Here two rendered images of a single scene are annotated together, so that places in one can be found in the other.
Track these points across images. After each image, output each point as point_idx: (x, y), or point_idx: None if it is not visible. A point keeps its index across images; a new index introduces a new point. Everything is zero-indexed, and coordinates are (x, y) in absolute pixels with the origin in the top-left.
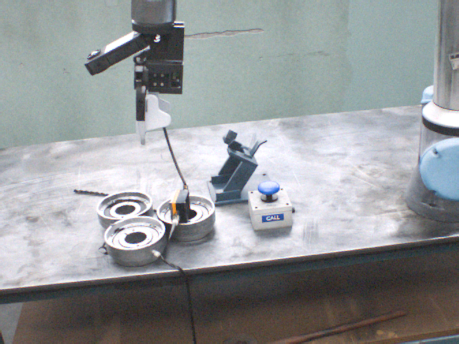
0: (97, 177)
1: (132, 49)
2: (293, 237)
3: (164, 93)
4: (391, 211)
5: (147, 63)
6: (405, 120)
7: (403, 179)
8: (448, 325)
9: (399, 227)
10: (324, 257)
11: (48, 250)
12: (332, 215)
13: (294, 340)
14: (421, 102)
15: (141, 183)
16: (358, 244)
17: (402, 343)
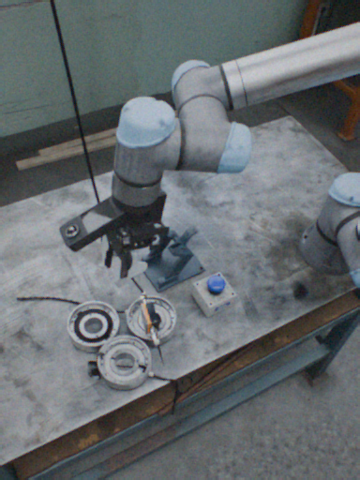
0: (28, 273)
1: (116, 224)
2: (240, 319)
3: (143, 247)
4: (296, 271)
5: (133, 234)
6: (260, 147)
7: (290, 229)
8: (319, 322)
9: (310, 289)
10: (269, 333)
11: (41, 388)
12: (257, 284)
13: (225, 367)
14: (332, 196)
15: (77, 274)
16: (290, 314)
17: (292, 343)
